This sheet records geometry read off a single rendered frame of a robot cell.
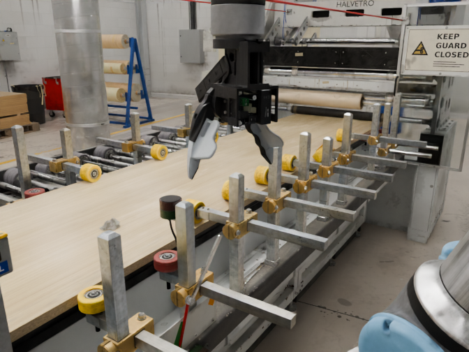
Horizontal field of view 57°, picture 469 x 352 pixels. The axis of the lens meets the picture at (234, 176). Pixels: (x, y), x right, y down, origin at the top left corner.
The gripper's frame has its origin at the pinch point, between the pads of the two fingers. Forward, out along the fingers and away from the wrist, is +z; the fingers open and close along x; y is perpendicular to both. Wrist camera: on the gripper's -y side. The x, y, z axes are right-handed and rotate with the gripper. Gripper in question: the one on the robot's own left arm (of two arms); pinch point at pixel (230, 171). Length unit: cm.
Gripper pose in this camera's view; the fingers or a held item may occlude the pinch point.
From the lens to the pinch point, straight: 68.0
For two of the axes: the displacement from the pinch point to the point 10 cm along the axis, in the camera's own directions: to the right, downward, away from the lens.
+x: 8.4, -1.7, 5.2
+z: 0.0, 9.5, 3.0
